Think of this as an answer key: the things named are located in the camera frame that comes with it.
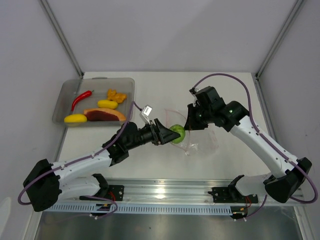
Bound red grapefruit wedge toy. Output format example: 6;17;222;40
83;108;127;122

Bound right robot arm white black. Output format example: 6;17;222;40
184;86;312;203

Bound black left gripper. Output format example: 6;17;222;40
125;118;180;151

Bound orange ginger root toy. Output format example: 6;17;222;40
107;89;127;104

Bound clear pink zip top bag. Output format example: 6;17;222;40
164;108;219;157

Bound aluminium frame post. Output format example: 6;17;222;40
255;0;307;81
38;0;84;79

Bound left aluminium frame post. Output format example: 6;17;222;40
38;0;84;79

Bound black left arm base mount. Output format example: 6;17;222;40
79;185;125;202

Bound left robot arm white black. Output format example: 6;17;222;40
22;119;181;212

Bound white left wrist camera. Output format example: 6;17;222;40
140;105;153;125

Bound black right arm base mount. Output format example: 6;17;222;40
207;186;259;204

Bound right aluminium frame post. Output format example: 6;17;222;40
255;0;307;81

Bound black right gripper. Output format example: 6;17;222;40
183;103;213;131

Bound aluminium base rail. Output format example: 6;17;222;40
33;178;306;206

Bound yellow lemon toy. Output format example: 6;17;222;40
64;113;88;124
97;99;119;110

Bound grey slotted cable duct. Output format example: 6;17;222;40
46;202;233;216

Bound red chili pepper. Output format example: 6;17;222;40
71;90;94;112

